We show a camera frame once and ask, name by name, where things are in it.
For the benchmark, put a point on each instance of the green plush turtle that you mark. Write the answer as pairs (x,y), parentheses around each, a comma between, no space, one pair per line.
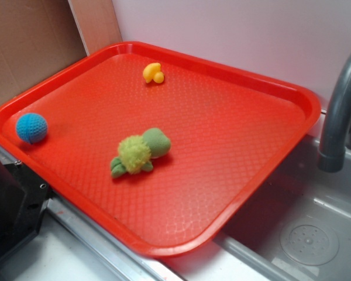
(135,153)

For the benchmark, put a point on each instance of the brown cardboard panel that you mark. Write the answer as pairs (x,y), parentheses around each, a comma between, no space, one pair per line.
(37,39)

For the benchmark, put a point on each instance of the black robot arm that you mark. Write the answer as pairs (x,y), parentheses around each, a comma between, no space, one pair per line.
(23,199)

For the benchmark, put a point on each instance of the red plastic tray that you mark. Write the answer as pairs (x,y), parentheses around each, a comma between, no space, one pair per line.
(229,129)

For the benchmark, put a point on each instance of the yellow rubber duck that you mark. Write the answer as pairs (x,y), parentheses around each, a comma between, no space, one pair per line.
(153,72)

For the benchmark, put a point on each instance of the grey toy faucet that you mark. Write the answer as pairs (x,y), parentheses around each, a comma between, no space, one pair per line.
(336,131)

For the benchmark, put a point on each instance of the grey plastic toy sink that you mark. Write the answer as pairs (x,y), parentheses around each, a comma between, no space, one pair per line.
(296,226)

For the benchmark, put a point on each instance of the blue knitted ball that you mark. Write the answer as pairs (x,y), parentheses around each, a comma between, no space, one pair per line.
(31,128)

